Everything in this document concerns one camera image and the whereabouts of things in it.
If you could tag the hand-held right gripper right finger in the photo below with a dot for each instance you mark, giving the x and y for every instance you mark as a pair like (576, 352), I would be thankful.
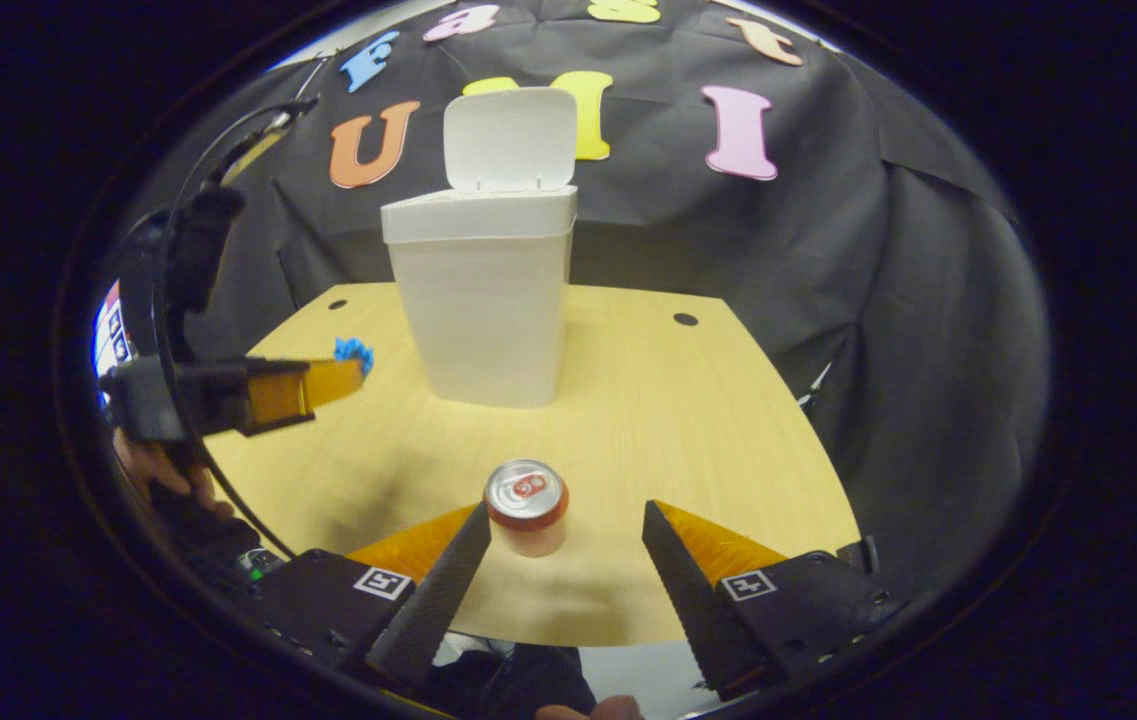
(693, 600)

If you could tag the computer monitor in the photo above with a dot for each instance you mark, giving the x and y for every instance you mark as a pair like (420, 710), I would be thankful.
(113, 340)

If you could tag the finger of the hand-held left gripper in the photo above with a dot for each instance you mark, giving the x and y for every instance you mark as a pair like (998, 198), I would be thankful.
(328, 383)

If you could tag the person's dark clothing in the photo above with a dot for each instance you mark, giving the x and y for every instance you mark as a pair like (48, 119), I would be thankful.
(518, 680)

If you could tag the wooden desktop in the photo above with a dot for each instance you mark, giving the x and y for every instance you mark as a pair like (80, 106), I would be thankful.
(678, 450)

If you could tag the white desktop garbage bin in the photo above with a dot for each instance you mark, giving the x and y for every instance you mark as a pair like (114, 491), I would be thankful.
(483, 300)

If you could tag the blue paper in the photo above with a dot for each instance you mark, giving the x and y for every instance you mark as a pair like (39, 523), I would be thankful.
(356, 352)

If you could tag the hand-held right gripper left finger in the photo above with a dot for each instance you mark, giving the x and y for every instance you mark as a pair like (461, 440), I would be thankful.
(438, 600)

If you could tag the red pop can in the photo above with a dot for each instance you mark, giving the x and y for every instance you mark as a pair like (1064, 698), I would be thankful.
(528, 510)

